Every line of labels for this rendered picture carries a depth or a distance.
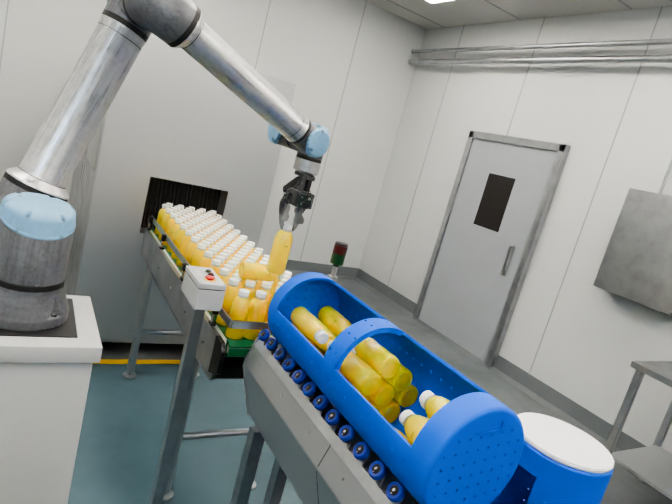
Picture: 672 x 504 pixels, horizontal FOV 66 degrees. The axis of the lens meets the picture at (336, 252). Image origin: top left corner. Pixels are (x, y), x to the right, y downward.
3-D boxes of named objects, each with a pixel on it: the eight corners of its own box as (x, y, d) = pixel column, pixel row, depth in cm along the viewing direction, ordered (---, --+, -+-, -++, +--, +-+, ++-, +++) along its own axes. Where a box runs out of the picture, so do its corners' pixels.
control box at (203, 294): (193, 310, 180) (199, 282, 178) (180, 289, 197) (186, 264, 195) (221, 311, 185) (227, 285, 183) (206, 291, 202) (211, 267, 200)
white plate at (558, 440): (562, 413, 166) (561, 417, 166) (495, 410, 155) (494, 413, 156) (636, 470, 141) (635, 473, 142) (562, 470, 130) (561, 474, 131)
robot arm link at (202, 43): (160, -38, 111) (340, 137, 159) (140, -36, 120) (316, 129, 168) (131, 6, 111) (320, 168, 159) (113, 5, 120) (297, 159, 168)
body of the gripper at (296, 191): (291, 207, 176) (301, 173, 174) (282, 201, 183) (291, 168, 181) (311, 211, 180) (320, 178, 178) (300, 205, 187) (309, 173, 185)
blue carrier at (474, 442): (411, 539, 107) (441, 418, 100) (261, 348, 179) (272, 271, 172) (507, 507, 121) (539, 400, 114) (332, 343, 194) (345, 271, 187)
